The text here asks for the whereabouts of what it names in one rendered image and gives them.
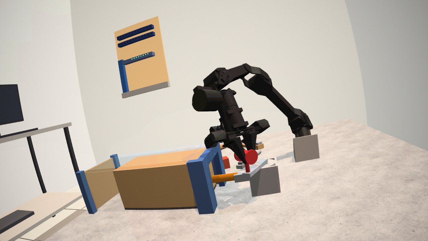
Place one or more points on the blue u-shaped frame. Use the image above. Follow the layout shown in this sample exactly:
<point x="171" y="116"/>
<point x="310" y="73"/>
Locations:
<point x="204" y="175"/>

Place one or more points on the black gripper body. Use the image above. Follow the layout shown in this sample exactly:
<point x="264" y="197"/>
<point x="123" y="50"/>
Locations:
<point x="235" y="126"/>

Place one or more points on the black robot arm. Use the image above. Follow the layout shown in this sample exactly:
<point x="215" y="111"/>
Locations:
<point x="211" y="97"/>

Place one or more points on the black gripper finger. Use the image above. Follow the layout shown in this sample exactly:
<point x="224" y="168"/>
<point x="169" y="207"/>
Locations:
<point x="250" y="140"/>
<point x="236" y="146"/>

